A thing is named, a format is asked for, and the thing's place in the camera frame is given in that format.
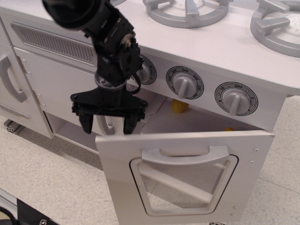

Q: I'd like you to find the white oven door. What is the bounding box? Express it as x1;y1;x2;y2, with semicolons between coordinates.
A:
96;130;274;225

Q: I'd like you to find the right silver stove burner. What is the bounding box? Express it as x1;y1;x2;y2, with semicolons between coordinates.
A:
250;0;300;58

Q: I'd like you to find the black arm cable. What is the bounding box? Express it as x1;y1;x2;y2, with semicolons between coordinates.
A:
125;70;142;95

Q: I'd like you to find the grey vent grille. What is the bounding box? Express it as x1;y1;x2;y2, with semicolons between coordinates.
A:
11;22;97;65

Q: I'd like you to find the left grey stove knob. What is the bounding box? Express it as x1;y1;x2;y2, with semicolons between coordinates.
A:
136;54;157;85

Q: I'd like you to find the aluminium frame foot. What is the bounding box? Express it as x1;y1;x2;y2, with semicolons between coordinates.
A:
209;222;227;225
4;120;24;135

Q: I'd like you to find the grey cabinet door handle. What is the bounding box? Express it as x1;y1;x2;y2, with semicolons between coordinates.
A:
96;115;115;136

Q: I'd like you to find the left aluminium frame foot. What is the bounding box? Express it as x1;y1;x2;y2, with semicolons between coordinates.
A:
4;120;24;135

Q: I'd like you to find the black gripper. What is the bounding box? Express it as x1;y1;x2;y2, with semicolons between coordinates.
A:
70;87;148;135

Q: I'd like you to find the grey fridge door handle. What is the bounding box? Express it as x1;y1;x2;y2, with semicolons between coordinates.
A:
0;55;27;103

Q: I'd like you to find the right aluminium frame foot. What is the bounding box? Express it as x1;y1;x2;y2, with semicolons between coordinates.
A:
209;222;227;225

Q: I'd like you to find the silver stove burner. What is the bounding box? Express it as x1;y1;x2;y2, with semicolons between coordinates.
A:
143;0;232;29
250;0;300;58

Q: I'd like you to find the white toy kitchen body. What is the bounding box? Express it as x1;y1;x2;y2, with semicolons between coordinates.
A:
0;0;300;165

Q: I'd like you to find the grey stove knob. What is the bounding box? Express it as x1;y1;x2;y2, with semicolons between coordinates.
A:
166;66;204;99
215;82;258;116
136;54;157;85

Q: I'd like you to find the right grey stove knob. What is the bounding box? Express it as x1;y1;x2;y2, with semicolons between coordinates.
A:
215;82;258;116

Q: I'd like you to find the white cabinet door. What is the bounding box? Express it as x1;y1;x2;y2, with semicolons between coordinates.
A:
13;46;125;136

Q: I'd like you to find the yellow toy in oven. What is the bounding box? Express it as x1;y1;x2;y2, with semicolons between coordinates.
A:
171;99;189;113

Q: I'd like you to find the silver sink rim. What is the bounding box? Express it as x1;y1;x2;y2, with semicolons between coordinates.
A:
110;0;126;7

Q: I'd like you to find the middle grey stove knob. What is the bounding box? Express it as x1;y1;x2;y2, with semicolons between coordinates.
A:
166;66;204;99

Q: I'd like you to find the middle silver stove burner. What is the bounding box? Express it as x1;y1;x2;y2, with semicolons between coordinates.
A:
143;0;232;29

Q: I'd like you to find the small yellow toy piece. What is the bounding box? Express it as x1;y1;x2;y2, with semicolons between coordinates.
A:
224;127;235;131

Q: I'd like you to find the grey oven door handle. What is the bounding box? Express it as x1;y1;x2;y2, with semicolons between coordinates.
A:
141;146;230;166

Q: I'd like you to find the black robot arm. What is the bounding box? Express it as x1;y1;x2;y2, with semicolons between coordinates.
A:
43;0;148;134

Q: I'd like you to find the aluminium rail bottom left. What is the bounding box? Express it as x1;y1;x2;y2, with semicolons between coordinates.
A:
0;188;17;219

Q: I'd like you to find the white left fridge door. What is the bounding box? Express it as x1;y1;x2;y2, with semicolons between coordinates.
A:
0;44;53;138

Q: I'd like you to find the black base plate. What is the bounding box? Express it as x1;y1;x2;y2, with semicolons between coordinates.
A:
17;199;59;225

